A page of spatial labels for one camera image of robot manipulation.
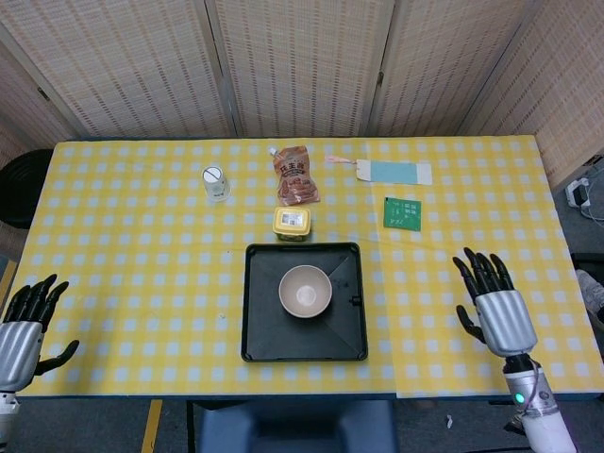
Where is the blue grey robot torso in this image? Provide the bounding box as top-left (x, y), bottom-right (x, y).
top-left (195, 399), bottom-right (397, 453)

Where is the black square plastic tray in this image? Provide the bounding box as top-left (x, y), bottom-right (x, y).
top-left (240, 242), bottom-right (370, 363)

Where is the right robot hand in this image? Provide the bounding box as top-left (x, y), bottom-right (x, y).
top-left (452, 247), bottom-right (539, 358)

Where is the white power adapter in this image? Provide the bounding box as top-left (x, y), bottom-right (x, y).
top-left (565, 177), bottom-right (594, 209)

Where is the clear glass cup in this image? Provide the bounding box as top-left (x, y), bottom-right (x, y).
top-left (201, 164), bottom-right (232, 203)

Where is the brown sauce pouch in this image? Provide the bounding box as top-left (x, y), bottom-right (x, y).
top-left (268, 144), bottom-right (321, 206)

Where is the green printed card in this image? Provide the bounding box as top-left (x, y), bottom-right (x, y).
top-left (382, 196), bottom-right (423, 231)

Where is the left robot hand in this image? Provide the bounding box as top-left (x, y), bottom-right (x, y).
top-left (0, 274), bottom-right (80, 394)

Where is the woven bamboo folding screen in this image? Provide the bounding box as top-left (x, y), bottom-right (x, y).
top-left (0, 0), bottom-right (604, 190)

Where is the blue white bookmark with tassel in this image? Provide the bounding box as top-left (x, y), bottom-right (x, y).
top-left (324, 154), bottom-right (433, 186)

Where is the yellow white checkered tablecloth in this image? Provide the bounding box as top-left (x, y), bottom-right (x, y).
top-left (0, 139), bottom-right (400, 397)
top-left (365, 136), bottom-right (604, 400)

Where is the black round stool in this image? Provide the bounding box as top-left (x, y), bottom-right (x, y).
top-left (0, 148), bottom-right (56, 230)

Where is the green tub with yellow lid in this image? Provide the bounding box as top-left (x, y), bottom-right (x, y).
top-left (273, 205), bottom-right (313, 243)

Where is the plain beige bowl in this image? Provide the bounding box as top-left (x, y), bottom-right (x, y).
top-left (277, 264), bottom-right (333, 317)

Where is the grey sneaker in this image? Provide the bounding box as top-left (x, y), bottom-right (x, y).
top-left (576, 268), bottom-right (604, 327)

